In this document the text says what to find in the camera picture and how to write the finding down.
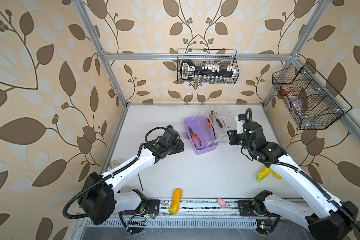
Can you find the orange handle pliers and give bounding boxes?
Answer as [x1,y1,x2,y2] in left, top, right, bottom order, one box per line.
[189,127,202,147]

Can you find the right black wire basket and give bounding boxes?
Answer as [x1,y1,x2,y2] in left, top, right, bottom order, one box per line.
[272,62,352,130]

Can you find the red capped clear bottle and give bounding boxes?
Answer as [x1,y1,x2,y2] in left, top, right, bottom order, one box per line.
[281,86,298,101]

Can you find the black wire basket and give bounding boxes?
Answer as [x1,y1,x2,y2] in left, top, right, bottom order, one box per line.
[272,62,352,130]
[177,48,240,84]

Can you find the yellow lemon toy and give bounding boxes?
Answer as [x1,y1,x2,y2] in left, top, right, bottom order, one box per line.
[273,172,282,180]

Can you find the yellow squash toy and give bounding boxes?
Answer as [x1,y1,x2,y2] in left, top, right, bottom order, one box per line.
[169,189,183,215]

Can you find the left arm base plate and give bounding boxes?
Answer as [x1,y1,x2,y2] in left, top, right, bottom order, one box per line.
[122,199,160,216]

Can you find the yellow banana toy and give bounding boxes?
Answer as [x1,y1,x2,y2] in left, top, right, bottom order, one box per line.
[257,167,271,182]

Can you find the red black ratchet wrench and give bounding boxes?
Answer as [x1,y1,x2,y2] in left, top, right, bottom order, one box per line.
[210,110,223,128]

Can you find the orange handle screwdriver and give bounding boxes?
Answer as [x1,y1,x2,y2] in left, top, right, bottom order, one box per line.
[206,118,211,130]

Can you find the purple clear plastic tool box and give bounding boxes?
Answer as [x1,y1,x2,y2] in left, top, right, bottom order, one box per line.
[184,105,236,155]

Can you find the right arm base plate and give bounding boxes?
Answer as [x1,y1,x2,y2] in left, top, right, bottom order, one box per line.
[237,199,278,218]

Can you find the black socket set holder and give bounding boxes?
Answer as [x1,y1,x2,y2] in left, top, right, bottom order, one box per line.
[178,60,240,84]

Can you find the back black wire basket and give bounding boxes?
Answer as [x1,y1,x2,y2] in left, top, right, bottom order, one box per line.
[177,48,240,84]

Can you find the white tape roll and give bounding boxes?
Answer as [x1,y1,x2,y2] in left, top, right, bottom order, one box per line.
[109,160,120,170]

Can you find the pink pig toy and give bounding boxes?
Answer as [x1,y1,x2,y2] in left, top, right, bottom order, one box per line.
[217,198,227,208]

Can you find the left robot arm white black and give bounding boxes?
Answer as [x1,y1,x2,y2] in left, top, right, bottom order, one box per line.
[62,125,184,226]

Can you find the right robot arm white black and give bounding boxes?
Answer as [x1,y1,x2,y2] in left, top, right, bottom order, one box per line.
[228,108,360,240]

